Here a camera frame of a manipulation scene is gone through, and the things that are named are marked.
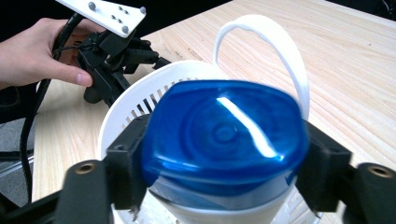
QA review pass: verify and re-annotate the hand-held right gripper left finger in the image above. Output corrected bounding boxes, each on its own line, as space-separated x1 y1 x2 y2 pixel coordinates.
105 113 152 222

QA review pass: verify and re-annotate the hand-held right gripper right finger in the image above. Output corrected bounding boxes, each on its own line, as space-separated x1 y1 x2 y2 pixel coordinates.
294 120 357 218

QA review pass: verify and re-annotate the white slotted basket with handle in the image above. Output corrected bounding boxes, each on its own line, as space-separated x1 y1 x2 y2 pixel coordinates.
97 13 312 224

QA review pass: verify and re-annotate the white bottle with blue cap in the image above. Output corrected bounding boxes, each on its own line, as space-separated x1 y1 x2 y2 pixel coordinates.
140 79 310 224

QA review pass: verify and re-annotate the dark cloth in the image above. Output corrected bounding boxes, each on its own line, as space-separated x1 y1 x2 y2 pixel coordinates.
0 84 39 124

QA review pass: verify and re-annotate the metal stand bar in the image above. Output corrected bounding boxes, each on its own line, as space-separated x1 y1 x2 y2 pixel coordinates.
0 149 35 179

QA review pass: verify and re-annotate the black cable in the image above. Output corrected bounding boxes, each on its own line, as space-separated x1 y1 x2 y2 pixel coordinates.
18 12 85 203

